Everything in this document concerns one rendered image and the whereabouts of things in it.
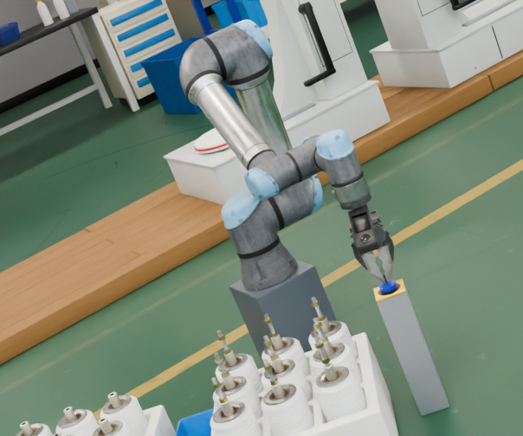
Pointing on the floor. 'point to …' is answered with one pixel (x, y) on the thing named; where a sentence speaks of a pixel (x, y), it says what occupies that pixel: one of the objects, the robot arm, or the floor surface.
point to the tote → (170, 84)
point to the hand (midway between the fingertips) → (384, 278)
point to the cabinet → (132, 42)
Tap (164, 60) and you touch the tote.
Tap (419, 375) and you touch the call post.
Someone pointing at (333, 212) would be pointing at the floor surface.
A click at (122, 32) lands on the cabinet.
